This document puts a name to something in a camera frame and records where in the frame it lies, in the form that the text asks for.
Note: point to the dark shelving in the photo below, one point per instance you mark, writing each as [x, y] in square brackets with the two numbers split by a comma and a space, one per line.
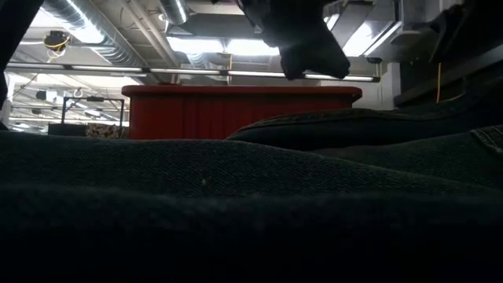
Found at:
[432, 90]

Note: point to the white pillar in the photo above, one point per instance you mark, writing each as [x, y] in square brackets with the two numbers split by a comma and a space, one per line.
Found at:
[7, 106]

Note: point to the silver ventilation duct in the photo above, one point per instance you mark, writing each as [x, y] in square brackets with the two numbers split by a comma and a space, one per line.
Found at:
[98, 43]

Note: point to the black background frame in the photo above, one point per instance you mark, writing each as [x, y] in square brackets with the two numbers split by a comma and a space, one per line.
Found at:
[94, 99]

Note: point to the red plastic laundry bin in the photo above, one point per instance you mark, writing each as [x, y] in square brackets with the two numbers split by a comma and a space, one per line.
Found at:
[236, 114]

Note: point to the black monitor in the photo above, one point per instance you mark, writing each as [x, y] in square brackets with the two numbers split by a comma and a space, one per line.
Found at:
[67, 129]

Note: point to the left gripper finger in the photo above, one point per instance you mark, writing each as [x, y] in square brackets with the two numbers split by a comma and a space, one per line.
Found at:
[332, 61]
[298, 63]

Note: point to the long light tube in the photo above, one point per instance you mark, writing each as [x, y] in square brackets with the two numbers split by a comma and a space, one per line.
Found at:
[188, 72]

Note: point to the short round silver duct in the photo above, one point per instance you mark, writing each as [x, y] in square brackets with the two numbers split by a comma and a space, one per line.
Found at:
[175, 12]

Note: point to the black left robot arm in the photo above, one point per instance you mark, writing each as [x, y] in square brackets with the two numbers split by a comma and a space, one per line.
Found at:
[15, 39]

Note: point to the small pineapple plant ornament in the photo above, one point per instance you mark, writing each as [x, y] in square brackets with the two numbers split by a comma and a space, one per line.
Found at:
[106, 131]

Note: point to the dark blue denim jeans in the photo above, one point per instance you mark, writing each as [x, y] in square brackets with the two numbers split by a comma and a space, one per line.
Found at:
[236, 204]

